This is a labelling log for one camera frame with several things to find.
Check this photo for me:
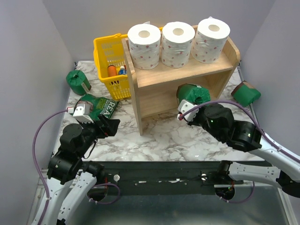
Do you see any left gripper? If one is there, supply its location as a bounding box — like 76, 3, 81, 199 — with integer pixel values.
78, 113, 121, 157

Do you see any green brown roll front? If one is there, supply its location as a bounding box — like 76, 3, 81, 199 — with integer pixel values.
176, 83, 211, 105

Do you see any floral paper towel roll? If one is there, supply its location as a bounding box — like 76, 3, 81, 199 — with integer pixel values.
191, 18, 231, 64
127, 23, 161, 70
161, 22, 195, 68

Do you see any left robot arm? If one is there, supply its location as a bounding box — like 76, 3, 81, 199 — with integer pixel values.
32, 115, 120, 225

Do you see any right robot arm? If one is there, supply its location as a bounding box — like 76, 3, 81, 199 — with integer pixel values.
178, 101, 300, 197

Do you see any wooden two-tier shelf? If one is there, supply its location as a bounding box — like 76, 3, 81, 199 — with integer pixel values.
122, 38, 240, 135

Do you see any green crisps bag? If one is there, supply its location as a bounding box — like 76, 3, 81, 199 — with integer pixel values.
75, 94, 119, 120

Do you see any green wrapped roll right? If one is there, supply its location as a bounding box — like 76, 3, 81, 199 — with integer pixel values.
231, 81, 261, 107

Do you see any green wrapped roll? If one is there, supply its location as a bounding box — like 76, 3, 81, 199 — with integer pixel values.
66, 70, 91, 96
231, 81, 261, 107

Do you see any orange bottle in basket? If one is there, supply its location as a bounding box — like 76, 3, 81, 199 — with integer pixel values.
107, 65, 118, 77

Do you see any green wrapped roll far left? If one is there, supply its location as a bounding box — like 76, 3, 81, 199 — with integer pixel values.
66, 70, 91, 96

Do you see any blue white bottle in basket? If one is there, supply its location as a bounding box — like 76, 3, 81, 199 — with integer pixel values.
118, 66, 127, 75

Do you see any yellow plastic shopping basket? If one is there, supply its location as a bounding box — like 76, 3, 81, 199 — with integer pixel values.
93, 34, 131, 100

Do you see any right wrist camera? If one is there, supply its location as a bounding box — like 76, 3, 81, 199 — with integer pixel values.
177, 99, 199, 122

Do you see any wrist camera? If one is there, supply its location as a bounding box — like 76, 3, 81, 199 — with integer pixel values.
67, 103, 93, 124
177, 99, 199, 122

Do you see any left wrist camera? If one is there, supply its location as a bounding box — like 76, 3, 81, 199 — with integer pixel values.
67, 103, 93, 124

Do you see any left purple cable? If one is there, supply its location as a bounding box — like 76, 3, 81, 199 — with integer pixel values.
31, 109, 75, 225

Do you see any black front rail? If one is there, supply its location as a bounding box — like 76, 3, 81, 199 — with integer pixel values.
93, 161, 232, 196

